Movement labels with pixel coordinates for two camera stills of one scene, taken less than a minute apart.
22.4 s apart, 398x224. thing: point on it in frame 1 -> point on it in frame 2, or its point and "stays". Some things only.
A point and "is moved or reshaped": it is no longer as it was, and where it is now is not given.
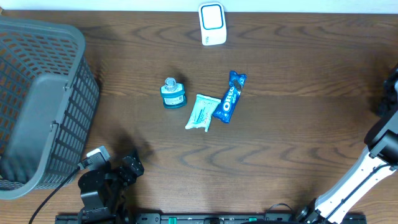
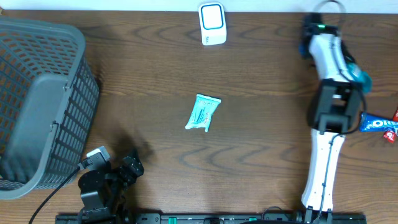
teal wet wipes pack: x=203 y=109 stays
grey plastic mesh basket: x=49 y=98 stays
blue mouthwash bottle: x=173 y=94 -> x=360 y=78
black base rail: x=211 y=218 stays
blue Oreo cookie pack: x=226 y=109 is moved or reshaped
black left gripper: x=135 y=168 stays
